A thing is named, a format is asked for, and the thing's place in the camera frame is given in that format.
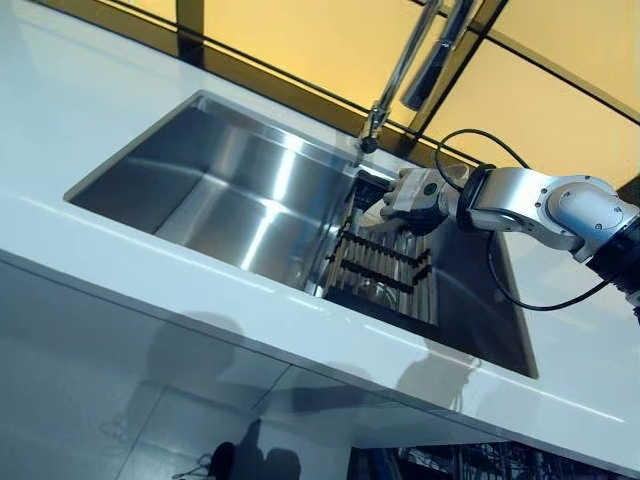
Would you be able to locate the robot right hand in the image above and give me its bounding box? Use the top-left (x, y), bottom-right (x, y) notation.
top-left (379, 165), bottom-right (469, 232)

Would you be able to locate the built-in dishwasher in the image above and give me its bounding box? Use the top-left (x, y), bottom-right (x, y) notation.
top-left (349, 439), bottom-right (626, 480)

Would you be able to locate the black dish drying rack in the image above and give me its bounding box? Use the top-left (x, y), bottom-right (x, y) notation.
top-left (322, 169), bottom-right (441, 341)

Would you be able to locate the chrome pull-down kitchen faucet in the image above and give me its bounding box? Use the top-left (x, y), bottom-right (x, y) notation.
top-left (357, 0), bottom-right (476, 154)

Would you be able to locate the stainless steel sink basin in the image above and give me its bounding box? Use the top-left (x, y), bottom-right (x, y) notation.
top-left (64, 89), bottom-right (540, 379)

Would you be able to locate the white glossy cabinet door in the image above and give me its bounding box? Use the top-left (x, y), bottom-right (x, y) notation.
top-left (0, 259), bottom-right (296, 480)
top-left (249, 364), bottom-right (501, 480)

